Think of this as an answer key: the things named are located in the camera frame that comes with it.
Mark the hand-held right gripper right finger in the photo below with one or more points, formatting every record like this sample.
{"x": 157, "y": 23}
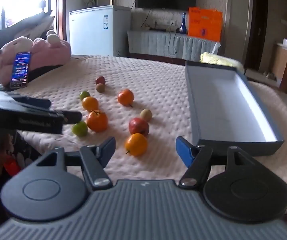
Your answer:
{"x": 183, "y": 152}

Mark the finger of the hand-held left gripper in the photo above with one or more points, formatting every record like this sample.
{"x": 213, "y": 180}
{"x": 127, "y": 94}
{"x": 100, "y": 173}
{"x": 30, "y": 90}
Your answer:
{"x": 71, "y": 117}
{"x": 37, "y": 102}

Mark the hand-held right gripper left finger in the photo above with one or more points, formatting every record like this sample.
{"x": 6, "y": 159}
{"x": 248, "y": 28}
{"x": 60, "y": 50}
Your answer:
{"x": 108, "y": 147}

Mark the green round fruit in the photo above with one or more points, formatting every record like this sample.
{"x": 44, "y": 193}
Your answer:
{"x": 80, "y": 129}
{"x": 84, "y": 95}

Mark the orange tangerine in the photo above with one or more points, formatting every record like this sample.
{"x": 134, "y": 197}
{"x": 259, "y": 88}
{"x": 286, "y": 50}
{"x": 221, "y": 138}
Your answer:
{"x": 136, "y": 144}
{"x": 97, "y": 121}
{"x": 125, "y": 97}
{"x": 90, "y": 103}

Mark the large red apple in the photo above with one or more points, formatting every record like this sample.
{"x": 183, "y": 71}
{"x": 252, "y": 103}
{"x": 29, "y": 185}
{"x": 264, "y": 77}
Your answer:
{"x": 138, "y": 126}

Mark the brown round fruit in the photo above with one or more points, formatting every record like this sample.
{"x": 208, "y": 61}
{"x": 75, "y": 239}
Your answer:
{"x": 146, "y": 115}
{"x": 100, "y": 88}

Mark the small red apple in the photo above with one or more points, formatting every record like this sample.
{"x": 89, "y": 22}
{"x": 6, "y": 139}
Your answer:
{"x": 100, "y": 80}

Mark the grey box with white inside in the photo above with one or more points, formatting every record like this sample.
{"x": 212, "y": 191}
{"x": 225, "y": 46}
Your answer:
{"x": 223, "y": 100}

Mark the black smartphone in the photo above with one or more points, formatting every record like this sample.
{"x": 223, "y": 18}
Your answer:
{"x": 21, "y": 70}

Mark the dark printed cloth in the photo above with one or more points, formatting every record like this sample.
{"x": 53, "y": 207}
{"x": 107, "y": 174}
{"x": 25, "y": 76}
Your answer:
{"x": 6, "y": 155}

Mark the pink plush toy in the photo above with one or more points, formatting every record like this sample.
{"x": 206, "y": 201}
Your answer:
{"x": 48, "y": 51}

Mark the pink quilted blanket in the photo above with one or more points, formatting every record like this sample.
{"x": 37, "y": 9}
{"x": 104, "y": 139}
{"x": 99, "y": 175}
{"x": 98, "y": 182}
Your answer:
{"x": 158, "y": 85}

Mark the black cloth pile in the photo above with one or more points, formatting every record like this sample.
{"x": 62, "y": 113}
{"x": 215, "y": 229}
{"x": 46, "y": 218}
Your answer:
{"x": 26, "y": 25}

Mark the white chest freezer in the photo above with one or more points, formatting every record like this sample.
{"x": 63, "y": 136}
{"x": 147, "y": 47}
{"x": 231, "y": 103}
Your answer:
{"x": 91, "y": 30}

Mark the napa cabbage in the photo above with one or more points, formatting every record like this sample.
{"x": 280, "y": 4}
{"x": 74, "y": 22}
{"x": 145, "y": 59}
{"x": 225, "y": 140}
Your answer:
{"x": 218, "y": 59}

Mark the cabinet with grey cloth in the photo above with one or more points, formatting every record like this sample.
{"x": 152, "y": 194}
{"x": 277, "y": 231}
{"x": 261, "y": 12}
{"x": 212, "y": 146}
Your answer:
{"x": 153, "y": 42}

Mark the pair of shoes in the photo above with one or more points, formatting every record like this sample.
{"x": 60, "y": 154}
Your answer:
{"x": 270, "y": 75}

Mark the black power strip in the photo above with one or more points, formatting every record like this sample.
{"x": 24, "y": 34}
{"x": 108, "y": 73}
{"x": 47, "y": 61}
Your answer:
{"x": 158, "y": 29}

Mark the blue glass bottle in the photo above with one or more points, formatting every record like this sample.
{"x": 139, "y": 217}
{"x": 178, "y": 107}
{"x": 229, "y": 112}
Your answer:
{"x": 183, "y": 27}

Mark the orange gift box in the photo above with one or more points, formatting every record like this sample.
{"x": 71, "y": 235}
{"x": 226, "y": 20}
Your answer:
{"x": 206, "y": 25}

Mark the white wall socket strip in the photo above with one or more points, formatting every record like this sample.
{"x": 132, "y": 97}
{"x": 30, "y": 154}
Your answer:
{"x": 164, "y": 21}

